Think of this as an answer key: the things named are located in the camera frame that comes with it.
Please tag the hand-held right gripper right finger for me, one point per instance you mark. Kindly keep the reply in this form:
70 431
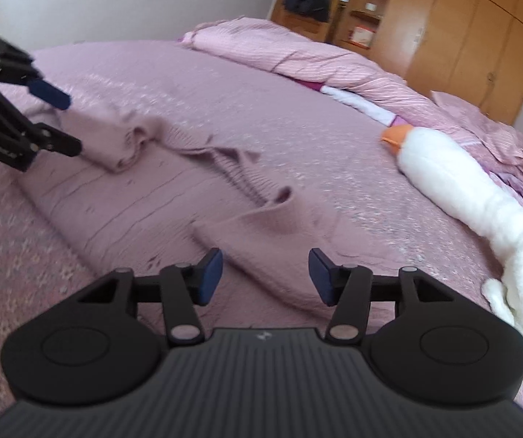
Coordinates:
323 278

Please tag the crumpled pink floral blanket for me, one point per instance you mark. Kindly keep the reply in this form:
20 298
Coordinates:
503 150

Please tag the white goose plush toy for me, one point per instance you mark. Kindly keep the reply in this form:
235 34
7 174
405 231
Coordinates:
494 219

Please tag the pink knitted cardigan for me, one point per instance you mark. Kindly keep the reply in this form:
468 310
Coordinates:
161 200

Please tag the white cloth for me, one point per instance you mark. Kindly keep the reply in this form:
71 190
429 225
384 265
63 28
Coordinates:
361 102

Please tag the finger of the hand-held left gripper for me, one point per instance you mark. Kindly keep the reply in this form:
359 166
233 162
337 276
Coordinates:
63 142
49 92

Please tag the wooden wardrobe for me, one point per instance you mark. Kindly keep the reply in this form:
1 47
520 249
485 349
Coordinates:
462 23

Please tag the pink checked duvet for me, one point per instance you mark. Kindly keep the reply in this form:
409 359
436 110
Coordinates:
298 54

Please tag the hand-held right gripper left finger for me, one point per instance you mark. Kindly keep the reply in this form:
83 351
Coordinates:
209 278

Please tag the small box on shelf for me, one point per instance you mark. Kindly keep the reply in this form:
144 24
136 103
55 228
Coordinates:
362 36

